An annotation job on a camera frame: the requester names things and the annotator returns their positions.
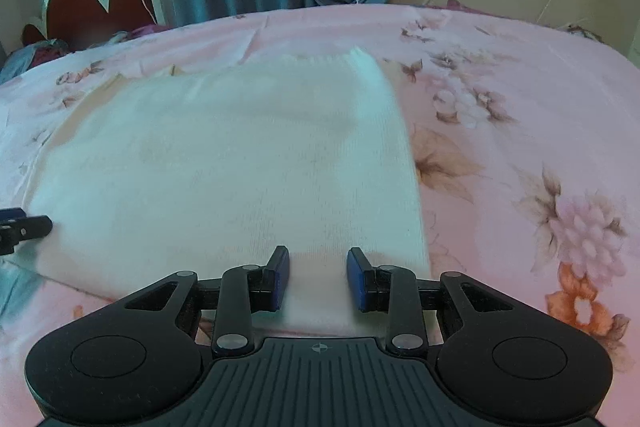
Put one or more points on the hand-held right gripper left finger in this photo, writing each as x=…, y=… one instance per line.
x=280, y=278

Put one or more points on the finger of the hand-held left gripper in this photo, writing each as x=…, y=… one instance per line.
x=30, y=227

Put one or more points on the pink floral bed sheet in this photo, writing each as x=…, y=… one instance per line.
x=500, y=82

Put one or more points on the purple blanket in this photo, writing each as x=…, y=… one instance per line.
x=465, y=6

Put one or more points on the purple pillow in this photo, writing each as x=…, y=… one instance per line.
x=147, y=31

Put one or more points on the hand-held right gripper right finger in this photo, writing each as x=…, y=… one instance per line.
x=356, y=279

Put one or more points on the red scalloped headboard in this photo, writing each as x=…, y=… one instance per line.
x=80, y=14

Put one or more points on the white knit sweater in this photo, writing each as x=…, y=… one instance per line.
x=225, y=167

